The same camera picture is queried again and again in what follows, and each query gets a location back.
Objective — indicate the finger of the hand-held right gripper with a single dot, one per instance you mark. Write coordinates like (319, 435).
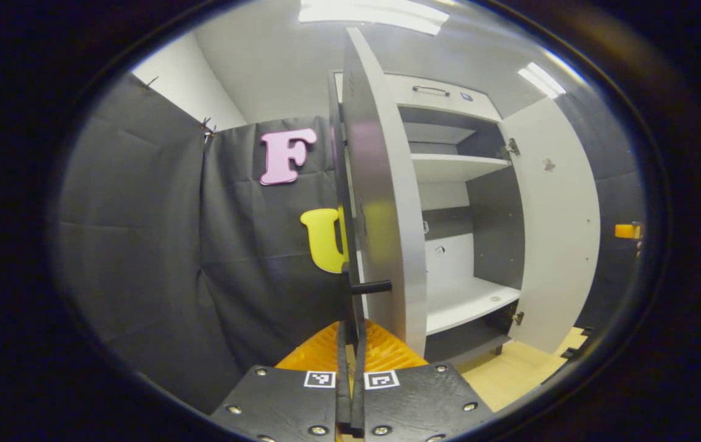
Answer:
(627, 231)

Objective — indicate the grey cabinet drawer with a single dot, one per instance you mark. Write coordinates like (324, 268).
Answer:
(399, 92)

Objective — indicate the grey double-door shoe cabinet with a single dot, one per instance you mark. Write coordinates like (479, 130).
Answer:
(455, 166)

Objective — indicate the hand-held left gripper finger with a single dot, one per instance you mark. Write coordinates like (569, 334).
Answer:
(343, 393)
(358, 393)

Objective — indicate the grey shoe cabinet door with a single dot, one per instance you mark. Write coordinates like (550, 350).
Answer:
(387, 202)
(559, 233)

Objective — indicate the small ceiling light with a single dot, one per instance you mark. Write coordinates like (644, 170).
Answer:
(541, 80)

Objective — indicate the metal door hinge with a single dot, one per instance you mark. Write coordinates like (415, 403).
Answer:
(517, 318)
(509, 148)

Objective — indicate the black backdrop cloth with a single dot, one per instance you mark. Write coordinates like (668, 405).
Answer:
(142, 245)

